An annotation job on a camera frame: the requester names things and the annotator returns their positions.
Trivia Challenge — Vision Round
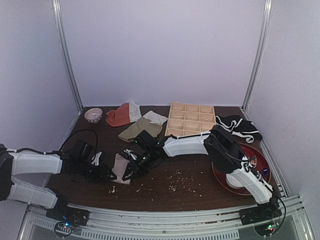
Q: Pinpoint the mauve and cream underwear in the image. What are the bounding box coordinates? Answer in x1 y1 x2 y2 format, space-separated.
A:
112 153 131 185

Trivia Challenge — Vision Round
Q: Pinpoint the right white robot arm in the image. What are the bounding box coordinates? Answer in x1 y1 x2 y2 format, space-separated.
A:
120 125 286 225

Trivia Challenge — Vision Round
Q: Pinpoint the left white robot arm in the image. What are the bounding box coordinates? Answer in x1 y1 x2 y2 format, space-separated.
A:
0 140 117 220

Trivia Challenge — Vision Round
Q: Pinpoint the olive green underwear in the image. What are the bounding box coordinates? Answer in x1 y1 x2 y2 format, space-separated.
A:
118 110 168 143

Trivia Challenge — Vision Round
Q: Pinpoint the orange underwear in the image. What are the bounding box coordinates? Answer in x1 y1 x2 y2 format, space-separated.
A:
106 101 142 127

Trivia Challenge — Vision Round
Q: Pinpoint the small patterned bowl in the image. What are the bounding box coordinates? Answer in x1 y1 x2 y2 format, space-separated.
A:
84 108 103 124

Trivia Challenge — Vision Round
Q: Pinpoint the wooden compartment tray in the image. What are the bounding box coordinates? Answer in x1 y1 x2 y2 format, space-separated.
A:
164 102 216 137

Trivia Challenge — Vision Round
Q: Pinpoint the white bowl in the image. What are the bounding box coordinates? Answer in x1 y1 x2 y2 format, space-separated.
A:
225 174 245 189

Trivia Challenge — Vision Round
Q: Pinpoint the black and white garment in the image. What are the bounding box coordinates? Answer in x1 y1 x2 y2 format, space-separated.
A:
215 115 263 144

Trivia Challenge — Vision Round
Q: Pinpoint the round red tray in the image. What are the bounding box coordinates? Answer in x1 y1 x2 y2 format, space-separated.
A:
211 143 272 196

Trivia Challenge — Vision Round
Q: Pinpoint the red floral dish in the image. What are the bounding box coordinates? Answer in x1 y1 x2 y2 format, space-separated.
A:
248 155 258 168

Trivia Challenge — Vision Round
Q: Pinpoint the purple spoon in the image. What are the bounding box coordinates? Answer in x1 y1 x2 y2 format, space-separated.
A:
260 167 270 178

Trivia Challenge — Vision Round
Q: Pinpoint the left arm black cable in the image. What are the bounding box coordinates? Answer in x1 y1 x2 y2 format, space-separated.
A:
7 128 99 156

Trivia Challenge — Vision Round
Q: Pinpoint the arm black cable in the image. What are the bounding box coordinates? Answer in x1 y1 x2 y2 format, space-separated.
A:
239 152 288 226
7 128 99 156

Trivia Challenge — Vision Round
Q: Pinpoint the front aluminium rail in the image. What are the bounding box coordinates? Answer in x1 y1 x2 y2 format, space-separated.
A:
18 195 315 240

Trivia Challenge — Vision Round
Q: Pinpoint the right aluminium frame post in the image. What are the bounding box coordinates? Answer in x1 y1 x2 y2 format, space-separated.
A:
242 0 274 114

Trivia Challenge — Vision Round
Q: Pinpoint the aluminium frame post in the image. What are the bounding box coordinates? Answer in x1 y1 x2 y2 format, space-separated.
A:
51 0 84 113
242 0 274 114

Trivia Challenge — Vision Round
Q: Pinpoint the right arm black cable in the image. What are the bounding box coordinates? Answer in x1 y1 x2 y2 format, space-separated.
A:
239 152 288 226

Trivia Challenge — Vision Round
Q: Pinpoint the left aluminium frame post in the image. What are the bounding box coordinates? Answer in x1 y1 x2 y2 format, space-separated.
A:
51 0 84 113

